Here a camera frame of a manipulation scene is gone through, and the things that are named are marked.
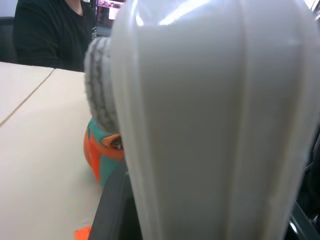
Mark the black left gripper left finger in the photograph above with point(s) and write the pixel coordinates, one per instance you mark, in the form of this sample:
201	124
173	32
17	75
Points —
115	212

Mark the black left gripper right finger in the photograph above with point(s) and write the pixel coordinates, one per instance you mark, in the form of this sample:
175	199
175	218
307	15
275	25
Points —
308	200

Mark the orange and teal backpack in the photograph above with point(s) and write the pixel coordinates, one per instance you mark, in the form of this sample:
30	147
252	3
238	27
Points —
96	150

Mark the person in black shirt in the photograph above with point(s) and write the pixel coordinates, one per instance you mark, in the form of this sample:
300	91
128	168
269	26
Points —
50	35

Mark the computer monitor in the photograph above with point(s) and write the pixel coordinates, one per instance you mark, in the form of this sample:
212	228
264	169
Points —
107	15

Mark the black office chair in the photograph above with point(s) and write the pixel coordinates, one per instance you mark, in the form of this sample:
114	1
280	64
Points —
7	40

